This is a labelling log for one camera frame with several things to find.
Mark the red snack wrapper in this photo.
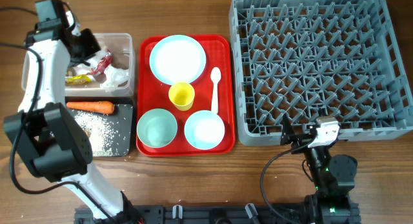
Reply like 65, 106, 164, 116
90, 49, 113, 76

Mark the yellow snack wrapper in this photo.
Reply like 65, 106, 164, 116
65, 74, 92, 85

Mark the white tissue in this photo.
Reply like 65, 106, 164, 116
73, 48, 129, 88

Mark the orange carrot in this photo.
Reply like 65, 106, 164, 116
66, 101, 115, 114

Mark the light blue bowl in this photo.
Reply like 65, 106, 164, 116
137, 108, 178, 148
184, 110, 225, 150

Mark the yellow plastic cup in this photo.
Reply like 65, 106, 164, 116
168, 82, 195, 111

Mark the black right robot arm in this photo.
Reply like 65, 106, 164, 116
281, 114, 361, 224

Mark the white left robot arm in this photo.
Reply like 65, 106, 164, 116
3, 17, 139, 223

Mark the grey dishwasher rack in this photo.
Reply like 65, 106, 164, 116
228, 0, 412, 146

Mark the black food waste tray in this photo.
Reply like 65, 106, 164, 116
66, 97, 134, 151

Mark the clear plastic bin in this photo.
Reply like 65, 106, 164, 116
31, 33, 136, 102

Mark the red plastic tray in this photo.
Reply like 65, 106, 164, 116
136, 34, 236, 157

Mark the white rice pile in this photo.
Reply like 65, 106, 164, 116
72, 110, 130, 157

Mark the white plastic spoon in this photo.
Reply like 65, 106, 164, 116
210, 67, 221, 114

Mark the light blue plate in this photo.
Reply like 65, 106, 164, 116
149, 35, 207, 85

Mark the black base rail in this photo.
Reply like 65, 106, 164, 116
74, 203, 361, 224

